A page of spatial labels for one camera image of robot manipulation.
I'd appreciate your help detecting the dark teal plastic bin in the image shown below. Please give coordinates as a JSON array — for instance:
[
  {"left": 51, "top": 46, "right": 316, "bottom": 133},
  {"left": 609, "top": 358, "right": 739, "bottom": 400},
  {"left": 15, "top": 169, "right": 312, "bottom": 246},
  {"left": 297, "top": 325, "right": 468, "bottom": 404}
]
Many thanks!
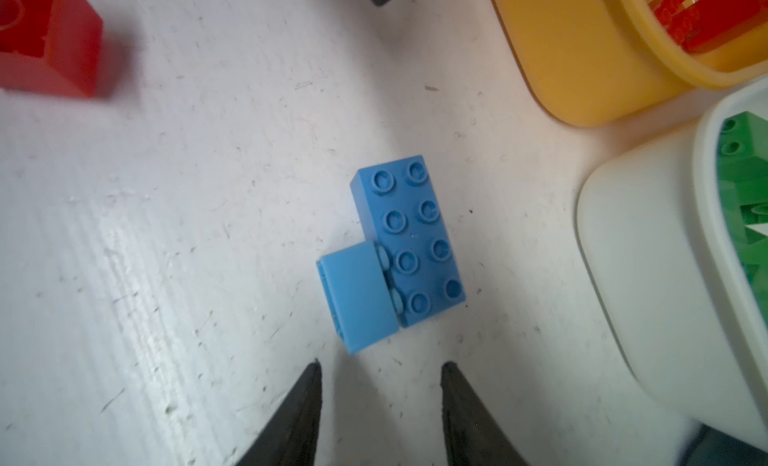
[{"left": 679, "top": 426, "right": 767, "bottom": 466}]

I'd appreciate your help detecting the white plastic bin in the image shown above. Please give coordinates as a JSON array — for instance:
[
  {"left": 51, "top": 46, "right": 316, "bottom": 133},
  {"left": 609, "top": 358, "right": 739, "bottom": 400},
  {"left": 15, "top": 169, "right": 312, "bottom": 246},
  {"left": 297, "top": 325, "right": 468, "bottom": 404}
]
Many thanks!
[{"left": 576, "top": 80, "right": 767, "bottom": 449}]

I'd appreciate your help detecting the red lego brick 2x4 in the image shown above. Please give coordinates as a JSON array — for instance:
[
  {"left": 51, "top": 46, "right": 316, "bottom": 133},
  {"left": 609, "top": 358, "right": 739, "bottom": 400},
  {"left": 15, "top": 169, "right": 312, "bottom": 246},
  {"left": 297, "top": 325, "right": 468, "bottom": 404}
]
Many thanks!
[{"left": 646, "top": 0, "right": 767, "bottom": 54}]

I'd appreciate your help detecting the green lego brick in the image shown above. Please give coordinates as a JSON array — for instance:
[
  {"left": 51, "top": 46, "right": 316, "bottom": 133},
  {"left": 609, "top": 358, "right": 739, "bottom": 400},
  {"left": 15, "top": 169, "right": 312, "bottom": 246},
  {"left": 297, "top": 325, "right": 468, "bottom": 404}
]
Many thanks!
[{"left": 716, "top": 111, "right": 767, "bottom": 317}]

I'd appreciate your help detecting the blue large lego cluster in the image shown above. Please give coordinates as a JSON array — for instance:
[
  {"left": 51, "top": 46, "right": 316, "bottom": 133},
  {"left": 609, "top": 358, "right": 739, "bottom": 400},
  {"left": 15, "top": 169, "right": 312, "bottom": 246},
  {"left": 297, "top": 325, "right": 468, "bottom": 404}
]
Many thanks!
[{"left": 350, "top": 156, "right": 466, "bottom": 328}]

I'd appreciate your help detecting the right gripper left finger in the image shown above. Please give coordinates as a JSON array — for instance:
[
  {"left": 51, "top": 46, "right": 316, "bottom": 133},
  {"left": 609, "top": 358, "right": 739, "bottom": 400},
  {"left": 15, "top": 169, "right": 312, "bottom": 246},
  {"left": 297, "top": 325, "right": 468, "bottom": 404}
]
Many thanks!
[{"left": 236, "top": 361, "right": 322, "bottom": 466}]

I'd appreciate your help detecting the small blue lego brick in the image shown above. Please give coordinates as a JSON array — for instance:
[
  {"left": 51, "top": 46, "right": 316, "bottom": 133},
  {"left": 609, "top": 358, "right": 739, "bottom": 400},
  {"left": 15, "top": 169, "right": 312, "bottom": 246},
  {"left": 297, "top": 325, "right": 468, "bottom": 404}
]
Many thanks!
[{"left": 316, "top": 241, "right": 402, "bottom": 354}]

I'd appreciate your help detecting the yellow plastic bin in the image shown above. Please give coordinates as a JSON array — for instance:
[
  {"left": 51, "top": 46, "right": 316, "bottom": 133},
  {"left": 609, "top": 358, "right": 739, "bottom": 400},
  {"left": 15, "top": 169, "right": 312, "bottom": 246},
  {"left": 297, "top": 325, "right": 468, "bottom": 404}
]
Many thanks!
[{"left": 492, "top": 0, "right": 767, "bottom": 127}]

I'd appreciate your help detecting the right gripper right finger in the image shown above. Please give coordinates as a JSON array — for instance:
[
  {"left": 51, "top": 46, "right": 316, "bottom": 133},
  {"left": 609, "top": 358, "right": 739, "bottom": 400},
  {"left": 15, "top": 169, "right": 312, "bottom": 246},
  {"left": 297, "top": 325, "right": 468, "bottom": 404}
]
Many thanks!
[{"left": 440, "top": 362, "right": 527, "bottom": 465}]

